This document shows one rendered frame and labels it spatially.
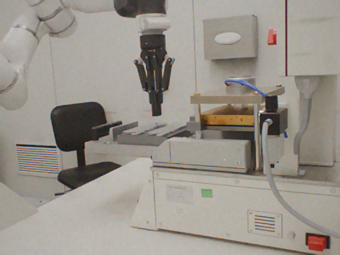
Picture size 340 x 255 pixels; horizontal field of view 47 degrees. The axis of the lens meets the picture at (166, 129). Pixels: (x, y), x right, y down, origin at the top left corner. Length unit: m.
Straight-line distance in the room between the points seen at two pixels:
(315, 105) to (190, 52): 1.75
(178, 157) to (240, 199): 0.18
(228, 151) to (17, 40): 0.84
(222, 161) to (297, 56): 0.29
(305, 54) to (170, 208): 0.50
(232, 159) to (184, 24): 1.83
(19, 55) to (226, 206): 0.87
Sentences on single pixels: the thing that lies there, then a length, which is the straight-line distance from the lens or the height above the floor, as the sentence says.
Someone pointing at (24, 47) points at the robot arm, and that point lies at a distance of 1.45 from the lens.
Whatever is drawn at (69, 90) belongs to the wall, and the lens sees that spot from 3.19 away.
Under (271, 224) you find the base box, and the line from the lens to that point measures 0.96.
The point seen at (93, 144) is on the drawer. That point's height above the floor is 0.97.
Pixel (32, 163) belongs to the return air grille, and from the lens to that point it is 3.58.
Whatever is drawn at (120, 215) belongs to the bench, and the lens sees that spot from 1.22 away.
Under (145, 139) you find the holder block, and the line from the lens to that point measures 1.10.
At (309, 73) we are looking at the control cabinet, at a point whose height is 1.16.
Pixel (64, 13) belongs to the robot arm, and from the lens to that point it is 1.51.
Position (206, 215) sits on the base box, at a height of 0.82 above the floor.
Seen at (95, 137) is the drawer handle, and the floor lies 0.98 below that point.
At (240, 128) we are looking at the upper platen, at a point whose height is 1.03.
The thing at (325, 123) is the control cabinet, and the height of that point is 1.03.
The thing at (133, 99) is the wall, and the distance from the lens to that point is 2.87.
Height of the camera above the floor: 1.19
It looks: 10 degrees down
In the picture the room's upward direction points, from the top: 3 degrees counter-clockwise
